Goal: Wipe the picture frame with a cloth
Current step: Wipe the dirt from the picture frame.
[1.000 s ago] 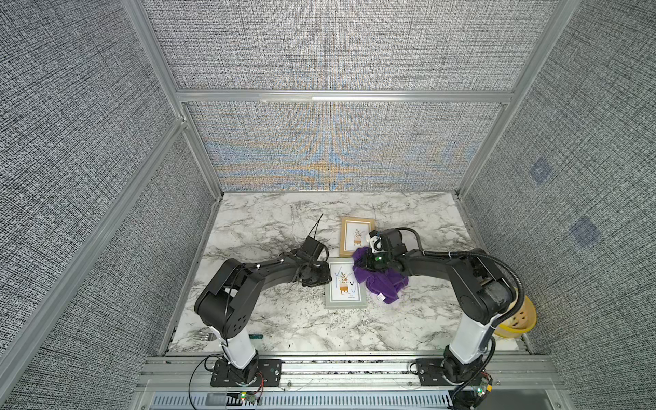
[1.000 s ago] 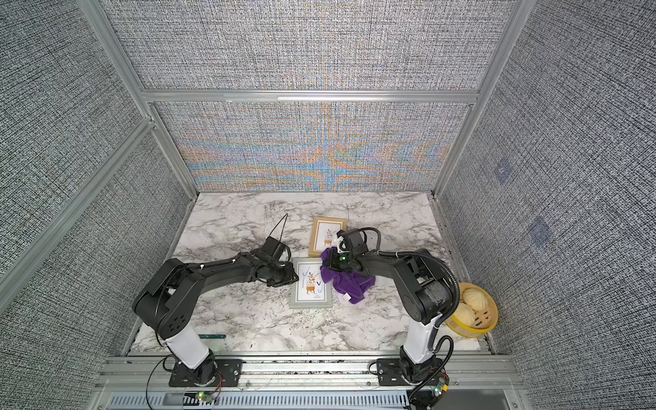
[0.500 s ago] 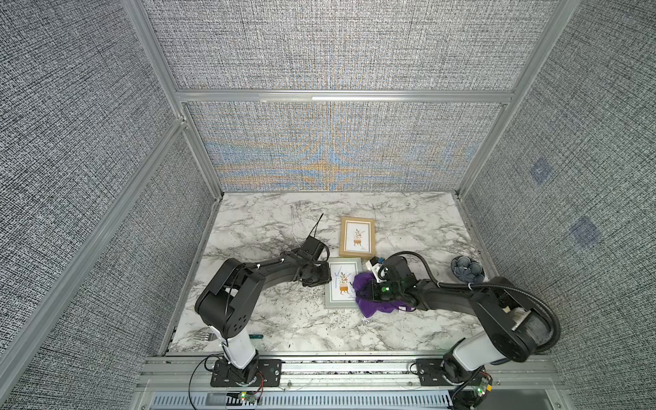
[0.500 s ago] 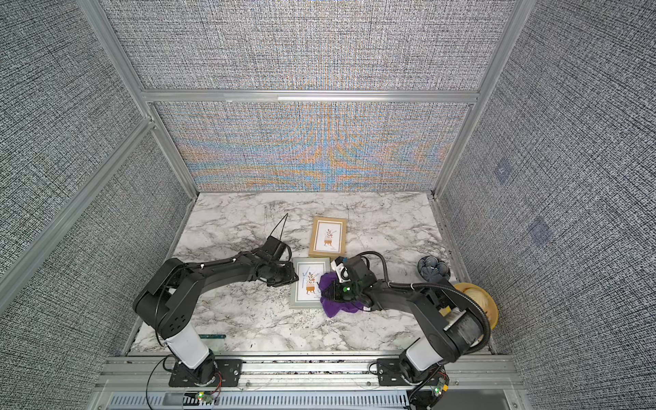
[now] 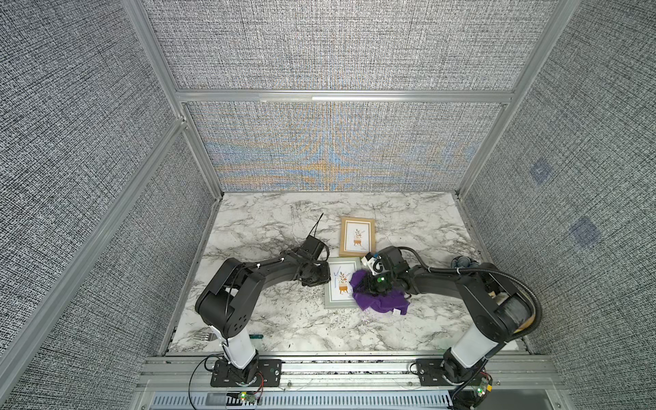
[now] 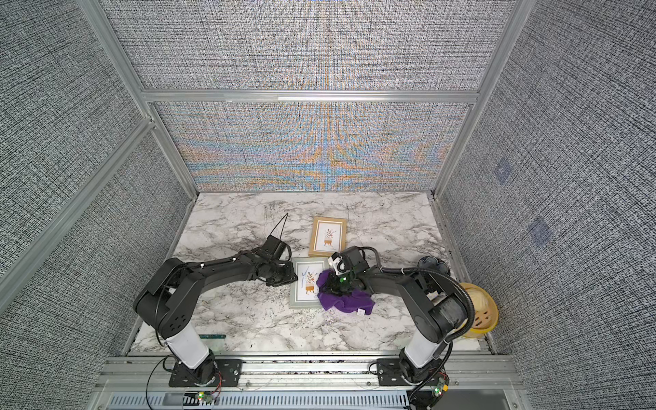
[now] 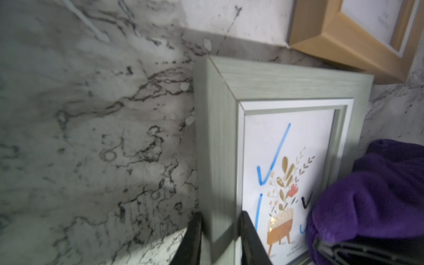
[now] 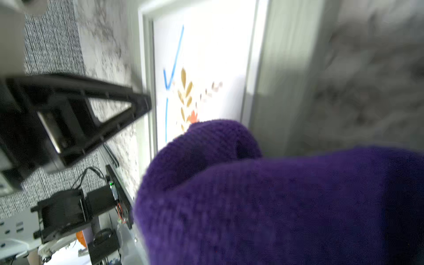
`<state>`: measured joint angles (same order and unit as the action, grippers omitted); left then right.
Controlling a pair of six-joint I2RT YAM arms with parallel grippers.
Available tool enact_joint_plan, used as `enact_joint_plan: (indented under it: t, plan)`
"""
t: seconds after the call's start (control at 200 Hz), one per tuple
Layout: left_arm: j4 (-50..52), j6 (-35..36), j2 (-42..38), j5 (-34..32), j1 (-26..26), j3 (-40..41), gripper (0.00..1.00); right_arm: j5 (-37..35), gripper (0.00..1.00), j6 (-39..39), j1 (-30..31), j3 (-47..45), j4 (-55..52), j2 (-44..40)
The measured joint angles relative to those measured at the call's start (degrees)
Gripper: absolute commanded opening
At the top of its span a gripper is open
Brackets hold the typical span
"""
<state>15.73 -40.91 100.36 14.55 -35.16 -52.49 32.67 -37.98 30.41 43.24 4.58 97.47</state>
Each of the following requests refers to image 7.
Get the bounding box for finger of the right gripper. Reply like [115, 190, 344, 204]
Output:
[313, 236, 424, 265]

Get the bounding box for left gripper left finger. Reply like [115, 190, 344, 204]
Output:
[170, 212, 203, 265]

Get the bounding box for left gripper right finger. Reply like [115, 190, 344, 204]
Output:
[239, 211, 272, 265]

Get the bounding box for purple cloth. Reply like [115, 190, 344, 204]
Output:
[307, 139, 424, 265]

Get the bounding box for grey green picture frame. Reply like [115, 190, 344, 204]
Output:
[193, 56, 374, 265]

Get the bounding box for light wooden picture frame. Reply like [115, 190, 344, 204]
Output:
[289, 0, 424, 85]

